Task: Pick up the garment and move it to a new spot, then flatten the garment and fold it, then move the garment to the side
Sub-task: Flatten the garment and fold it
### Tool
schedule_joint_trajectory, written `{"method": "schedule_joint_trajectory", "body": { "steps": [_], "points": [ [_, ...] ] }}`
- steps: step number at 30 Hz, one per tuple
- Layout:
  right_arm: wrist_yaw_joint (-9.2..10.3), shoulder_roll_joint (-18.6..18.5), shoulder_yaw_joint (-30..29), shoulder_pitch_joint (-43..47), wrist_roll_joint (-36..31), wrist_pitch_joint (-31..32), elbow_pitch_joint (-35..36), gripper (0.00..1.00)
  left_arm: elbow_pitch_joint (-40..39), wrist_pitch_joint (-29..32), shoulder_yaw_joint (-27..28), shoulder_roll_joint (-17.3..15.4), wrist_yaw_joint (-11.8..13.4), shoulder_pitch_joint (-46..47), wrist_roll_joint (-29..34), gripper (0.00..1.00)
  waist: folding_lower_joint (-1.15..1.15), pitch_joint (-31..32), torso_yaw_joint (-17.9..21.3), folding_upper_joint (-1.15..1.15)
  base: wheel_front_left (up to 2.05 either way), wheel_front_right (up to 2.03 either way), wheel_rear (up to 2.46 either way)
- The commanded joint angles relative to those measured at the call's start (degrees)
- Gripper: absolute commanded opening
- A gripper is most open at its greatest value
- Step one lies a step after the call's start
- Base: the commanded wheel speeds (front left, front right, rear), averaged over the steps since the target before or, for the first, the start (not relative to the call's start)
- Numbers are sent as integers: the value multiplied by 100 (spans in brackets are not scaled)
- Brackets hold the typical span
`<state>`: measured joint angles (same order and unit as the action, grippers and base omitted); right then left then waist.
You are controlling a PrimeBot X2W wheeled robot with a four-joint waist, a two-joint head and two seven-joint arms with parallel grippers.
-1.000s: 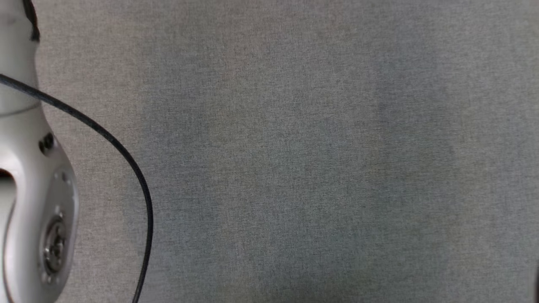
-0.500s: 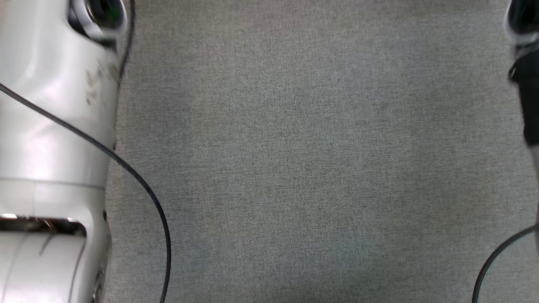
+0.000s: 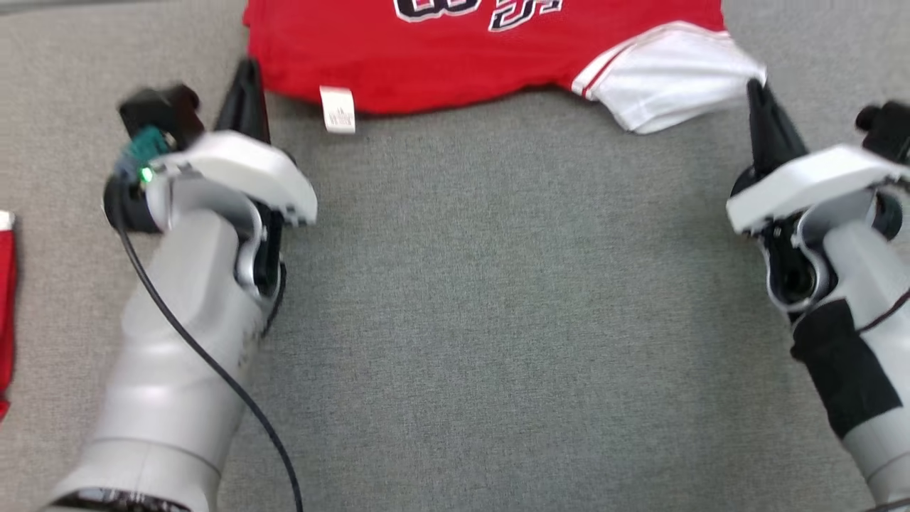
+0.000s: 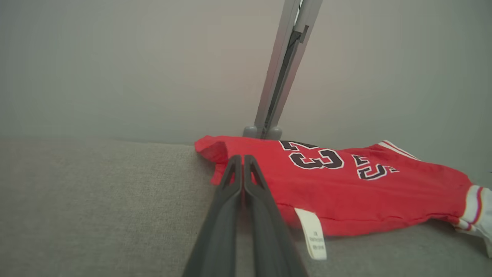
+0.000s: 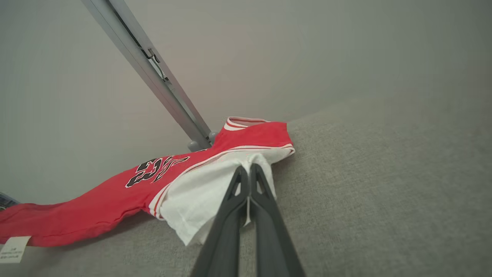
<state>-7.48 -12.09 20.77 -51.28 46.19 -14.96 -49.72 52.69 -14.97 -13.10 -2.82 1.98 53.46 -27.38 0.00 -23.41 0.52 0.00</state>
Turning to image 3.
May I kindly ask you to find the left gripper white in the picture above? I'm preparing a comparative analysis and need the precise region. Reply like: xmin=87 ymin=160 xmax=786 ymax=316
xmin=146 ymin=57 xmax=319 ymax=228

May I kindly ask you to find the red number 23 jersey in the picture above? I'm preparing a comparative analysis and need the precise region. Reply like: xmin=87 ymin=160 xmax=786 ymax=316
xmin=0 ymin=210 xmax=18 ymax=420

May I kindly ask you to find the left camera cable teal connector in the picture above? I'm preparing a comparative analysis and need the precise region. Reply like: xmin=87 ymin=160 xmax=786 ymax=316
xmin=114 ymin=127 xmax=305 ymax=512

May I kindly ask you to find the right gripper thin black cable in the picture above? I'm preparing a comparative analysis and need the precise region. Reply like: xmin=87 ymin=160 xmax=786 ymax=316
xmin=857 ymin=288 xmax=910 ymax=335

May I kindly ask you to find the red shirt with white sleeves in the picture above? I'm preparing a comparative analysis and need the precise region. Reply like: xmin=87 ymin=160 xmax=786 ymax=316
xmin=242 ymin=0 xmax=769 ymax=136

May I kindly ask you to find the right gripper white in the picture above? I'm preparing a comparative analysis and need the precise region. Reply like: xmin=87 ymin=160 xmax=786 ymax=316
xmin=725 ymin=78 xmax=910 ymax=235

